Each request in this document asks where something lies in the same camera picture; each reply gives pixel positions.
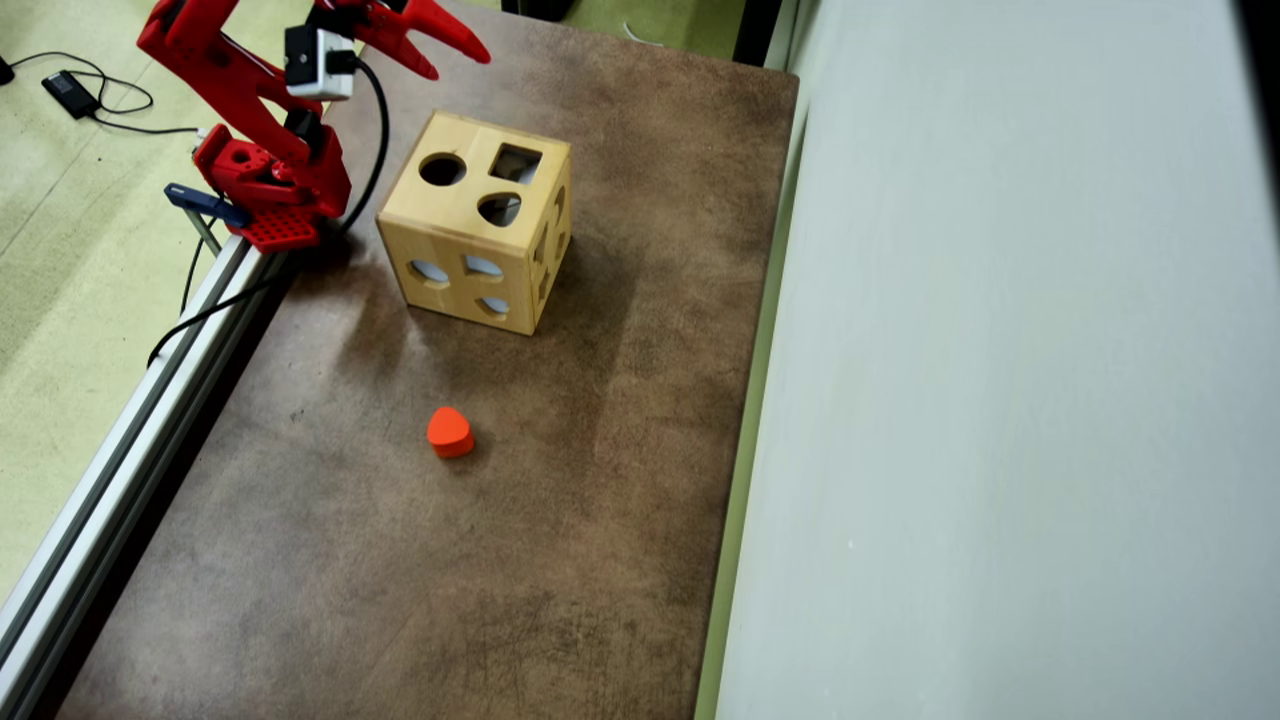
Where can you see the aluminium profile rail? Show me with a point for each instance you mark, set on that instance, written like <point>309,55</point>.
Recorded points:
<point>120,450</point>

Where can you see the blue clamp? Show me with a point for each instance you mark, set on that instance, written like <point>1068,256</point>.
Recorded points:
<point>205,203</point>

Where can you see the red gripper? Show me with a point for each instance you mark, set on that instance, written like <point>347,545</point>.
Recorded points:
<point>402,19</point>

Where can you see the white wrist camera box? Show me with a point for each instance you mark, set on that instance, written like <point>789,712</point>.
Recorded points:
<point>315,65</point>

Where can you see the red rounded triangular block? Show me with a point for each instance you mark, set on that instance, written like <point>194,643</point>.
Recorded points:
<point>448,430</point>

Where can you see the black power adapter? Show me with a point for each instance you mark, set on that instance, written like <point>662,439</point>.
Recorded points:
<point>70,93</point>

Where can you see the black object on floor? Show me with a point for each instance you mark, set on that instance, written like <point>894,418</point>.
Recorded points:
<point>540,8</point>

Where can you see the wooden shape sorter box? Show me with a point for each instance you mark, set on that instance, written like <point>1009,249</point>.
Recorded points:
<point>455,208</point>

